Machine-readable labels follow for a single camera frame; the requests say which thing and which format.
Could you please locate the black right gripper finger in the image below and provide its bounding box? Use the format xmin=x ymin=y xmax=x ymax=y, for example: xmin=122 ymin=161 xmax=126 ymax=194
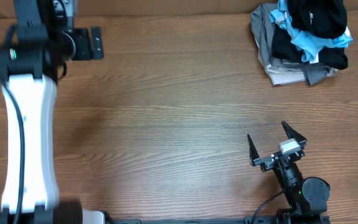
xmin=247 ymin=134 xmax=260 ymax=166
xmin=281 ymin=121 xmax=307 ymax=148

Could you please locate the black polo shirt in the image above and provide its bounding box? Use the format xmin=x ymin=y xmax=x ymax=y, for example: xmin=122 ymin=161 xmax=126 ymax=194
xmin=287 ymin=0 xmax=347 ymax=39

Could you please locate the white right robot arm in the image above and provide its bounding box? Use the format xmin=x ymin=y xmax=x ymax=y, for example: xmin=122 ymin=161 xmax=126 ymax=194
xmin=244 ymin=121 xmax=331 ymax=224

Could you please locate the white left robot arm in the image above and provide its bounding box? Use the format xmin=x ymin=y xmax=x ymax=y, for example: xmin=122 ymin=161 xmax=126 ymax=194
xmin=0 ymin=0 xmax=109 ymax=224

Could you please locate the white beige folded garment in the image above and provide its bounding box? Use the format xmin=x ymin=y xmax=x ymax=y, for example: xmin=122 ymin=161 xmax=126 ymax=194
xmin=257 ymin=27 xmax=352 ymax=86

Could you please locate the black folded garment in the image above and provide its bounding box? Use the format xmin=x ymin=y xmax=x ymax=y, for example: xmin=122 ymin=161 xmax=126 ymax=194
xmin=272 ymin=26 xmax=349 ymax=70

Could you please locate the light blue printed shirt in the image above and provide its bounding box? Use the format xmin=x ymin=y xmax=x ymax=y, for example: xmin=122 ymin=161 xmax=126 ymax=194
xmin=269 ymin=0 xmax=353 ymax=60

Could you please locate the grey folded garment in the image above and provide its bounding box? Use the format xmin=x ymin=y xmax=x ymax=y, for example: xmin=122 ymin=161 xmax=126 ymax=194
xmin=250 ymin=3 xmax=337 ymax=85

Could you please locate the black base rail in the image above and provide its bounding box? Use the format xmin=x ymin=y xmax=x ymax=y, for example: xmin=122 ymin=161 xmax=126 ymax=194
xmin=105 ymin=216 xmax=331 ymax=224

